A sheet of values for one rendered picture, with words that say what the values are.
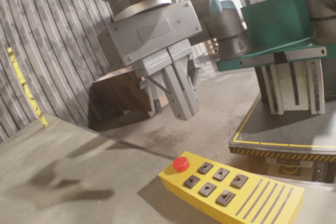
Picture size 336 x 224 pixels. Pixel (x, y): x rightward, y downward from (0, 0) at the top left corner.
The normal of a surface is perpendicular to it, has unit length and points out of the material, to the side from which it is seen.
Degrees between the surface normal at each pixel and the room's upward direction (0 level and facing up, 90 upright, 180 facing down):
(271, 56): 90
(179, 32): 90
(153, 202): 0
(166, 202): 0
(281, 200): 0
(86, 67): 90
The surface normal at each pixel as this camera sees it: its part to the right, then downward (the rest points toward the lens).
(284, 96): -0.63, 0.49
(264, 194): -0.39, -0.87
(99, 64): 0.66, -0.04
